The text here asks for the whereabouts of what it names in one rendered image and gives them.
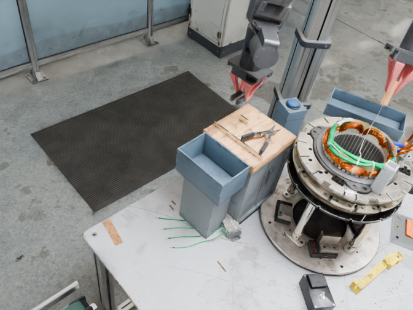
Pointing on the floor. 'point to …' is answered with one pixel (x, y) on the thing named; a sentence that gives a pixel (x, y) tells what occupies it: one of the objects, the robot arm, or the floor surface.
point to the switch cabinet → (219, 24)
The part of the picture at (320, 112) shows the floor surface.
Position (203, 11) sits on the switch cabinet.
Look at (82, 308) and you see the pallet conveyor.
